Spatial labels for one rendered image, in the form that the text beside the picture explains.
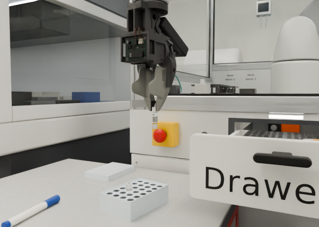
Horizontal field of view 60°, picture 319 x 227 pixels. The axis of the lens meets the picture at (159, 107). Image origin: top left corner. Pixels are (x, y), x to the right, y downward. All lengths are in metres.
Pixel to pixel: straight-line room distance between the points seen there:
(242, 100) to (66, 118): 0.70
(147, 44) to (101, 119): 0.87
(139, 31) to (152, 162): 0.49
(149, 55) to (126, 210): 0.29
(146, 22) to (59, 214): 0.41
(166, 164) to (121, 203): 0.36
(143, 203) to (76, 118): 0.71
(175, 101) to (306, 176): 0.48
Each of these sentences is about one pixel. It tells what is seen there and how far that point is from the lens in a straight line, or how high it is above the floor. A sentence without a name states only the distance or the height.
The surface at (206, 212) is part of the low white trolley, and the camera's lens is 0.60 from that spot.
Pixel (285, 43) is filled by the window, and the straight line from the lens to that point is 0.81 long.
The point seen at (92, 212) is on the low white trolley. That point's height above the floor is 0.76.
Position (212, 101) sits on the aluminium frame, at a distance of 0.81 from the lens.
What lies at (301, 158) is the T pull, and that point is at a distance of 0.42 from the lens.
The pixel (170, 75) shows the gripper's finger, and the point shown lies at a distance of 0.56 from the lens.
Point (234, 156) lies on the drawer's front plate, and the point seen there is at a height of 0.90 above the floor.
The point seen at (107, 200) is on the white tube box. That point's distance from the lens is 0.58.
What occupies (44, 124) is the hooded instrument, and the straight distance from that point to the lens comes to 1.10.
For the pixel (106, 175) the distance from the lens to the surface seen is 0.78.
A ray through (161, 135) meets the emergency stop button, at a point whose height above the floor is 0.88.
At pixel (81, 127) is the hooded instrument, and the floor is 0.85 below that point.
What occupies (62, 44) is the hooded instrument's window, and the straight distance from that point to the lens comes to 1.20.
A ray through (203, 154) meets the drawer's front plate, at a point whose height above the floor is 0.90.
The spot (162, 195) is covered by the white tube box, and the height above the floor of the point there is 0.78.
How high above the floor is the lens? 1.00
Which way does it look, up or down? 3 degrees down
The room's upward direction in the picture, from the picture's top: straight up
